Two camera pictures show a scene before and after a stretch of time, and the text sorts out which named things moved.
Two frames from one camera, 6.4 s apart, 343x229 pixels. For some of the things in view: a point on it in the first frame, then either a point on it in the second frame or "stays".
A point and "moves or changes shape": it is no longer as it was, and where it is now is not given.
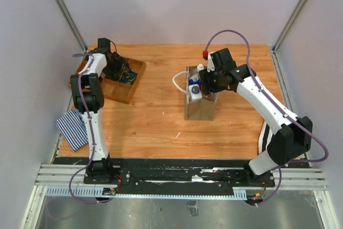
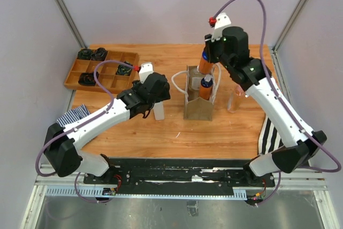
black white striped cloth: (265, 137) stays
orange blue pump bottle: (194, 80) moves or changes shape
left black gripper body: (114, 56) to (164, 95)
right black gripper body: (211, 81) to (215, 52)
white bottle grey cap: (194, 92) to (158, 110)
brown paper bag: (200, 109) stays
